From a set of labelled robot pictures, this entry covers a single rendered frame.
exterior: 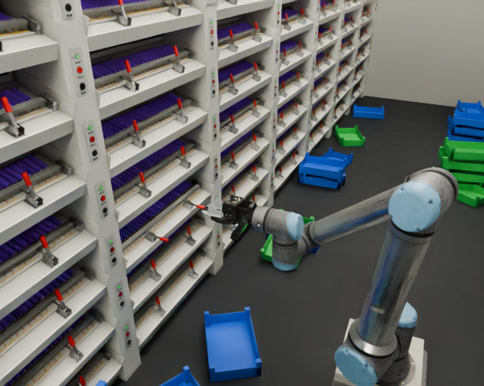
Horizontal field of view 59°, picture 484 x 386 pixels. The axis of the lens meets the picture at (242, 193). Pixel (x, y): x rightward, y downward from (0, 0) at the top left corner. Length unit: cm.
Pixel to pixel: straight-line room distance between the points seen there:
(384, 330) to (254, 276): 99
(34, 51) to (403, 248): 103
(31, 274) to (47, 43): 60
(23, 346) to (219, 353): 81
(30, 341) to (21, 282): 20
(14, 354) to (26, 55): 79
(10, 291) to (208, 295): 109
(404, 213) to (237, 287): 122
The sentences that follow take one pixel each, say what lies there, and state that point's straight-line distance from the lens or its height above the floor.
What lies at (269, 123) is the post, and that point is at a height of 59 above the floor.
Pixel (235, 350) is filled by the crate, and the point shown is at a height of 0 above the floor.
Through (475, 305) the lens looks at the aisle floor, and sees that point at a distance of 236.
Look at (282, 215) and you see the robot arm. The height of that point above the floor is 67.
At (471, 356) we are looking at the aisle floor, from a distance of 211.
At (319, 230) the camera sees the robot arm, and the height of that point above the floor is 59.
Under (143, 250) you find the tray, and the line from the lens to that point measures 164.
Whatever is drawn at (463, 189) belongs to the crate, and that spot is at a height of 1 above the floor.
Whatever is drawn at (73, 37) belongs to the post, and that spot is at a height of 126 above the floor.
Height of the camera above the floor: 144
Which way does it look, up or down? 29 degrees down
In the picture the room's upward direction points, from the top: straight up
